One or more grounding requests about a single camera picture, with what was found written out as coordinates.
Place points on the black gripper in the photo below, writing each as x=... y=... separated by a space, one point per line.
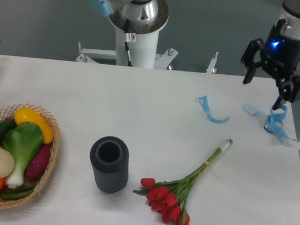
x=280 y=56

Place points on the red tulip bouquet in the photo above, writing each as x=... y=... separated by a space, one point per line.
x=169 y=199

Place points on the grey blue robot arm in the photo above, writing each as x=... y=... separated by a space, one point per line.
x=148 y=16

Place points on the crumpled blue ribbon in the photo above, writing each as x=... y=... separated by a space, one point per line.
x=274 y=122

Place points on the blue ribbon strip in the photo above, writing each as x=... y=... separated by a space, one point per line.
x=203 y=101

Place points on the dark grey ribbed vase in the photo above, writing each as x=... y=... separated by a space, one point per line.
x=109 y=157

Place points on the purple sweet potato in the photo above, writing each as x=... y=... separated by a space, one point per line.
x=37 y=166

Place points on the green bok choy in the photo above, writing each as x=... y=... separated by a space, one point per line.
x=23 y=142

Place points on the green beans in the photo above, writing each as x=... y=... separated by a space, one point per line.
x=17 y=193

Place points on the woven wicker basket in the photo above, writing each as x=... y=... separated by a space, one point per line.
x=7 y=113

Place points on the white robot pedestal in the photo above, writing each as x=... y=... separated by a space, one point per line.
x=132 y=50

